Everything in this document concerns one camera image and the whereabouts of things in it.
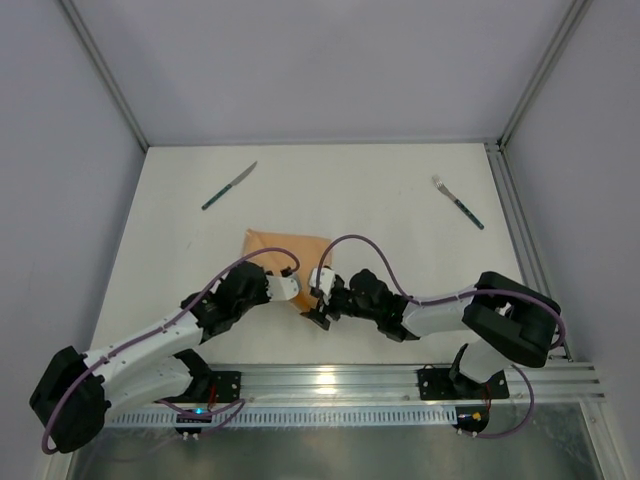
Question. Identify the front aluminium rail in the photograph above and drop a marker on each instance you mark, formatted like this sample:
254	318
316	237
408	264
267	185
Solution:
387	384

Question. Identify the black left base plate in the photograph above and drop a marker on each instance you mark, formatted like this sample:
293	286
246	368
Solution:
224	387

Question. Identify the right controller board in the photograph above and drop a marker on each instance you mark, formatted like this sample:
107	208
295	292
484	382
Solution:
470	421

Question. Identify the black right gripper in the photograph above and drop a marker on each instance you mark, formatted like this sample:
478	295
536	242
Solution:
327	307

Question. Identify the right rear aluminium post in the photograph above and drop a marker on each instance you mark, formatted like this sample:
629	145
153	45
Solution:
552	53

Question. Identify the slotted cable duct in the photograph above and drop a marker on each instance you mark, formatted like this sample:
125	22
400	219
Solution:
300	417

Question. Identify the controller board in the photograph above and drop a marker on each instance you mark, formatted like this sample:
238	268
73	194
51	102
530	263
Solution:
470	421
190	425

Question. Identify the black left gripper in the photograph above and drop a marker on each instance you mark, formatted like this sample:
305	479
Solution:
286	272

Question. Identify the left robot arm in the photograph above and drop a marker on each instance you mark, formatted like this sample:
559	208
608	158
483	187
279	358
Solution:
79	392

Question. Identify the beige cloth napkin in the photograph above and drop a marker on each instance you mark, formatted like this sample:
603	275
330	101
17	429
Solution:
308	249

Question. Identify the left controller board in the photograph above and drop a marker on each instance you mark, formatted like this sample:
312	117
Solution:
190	425

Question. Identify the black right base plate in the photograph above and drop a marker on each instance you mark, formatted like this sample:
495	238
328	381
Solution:
437	383

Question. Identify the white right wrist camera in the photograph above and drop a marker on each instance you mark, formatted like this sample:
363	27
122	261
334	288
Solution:
321	283

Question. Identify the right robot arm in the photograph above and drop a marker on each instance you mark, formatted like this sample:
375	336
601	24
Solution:
513	324

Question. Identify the left rear aluminium post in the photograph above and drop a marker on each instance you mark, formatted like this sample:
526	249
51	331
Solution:
81	31

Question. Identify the green handled fork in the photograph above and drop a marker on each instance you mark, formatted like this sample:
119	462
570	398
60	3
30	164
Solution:
443	189

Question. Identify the green handled knife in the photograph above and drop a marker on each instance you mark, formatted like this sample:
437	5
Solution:
233	183

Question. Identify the aluminium post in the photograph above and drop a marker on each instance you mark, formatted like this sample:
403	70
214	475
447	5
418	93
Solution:
81	31
552	53

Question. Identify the aluminium frame rail right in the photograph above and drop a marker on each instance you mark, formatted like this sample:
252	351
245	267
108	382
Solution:
528	259

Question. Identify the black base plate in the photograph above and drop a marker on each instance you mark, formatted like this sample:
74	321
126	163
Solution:
224	387
437	383

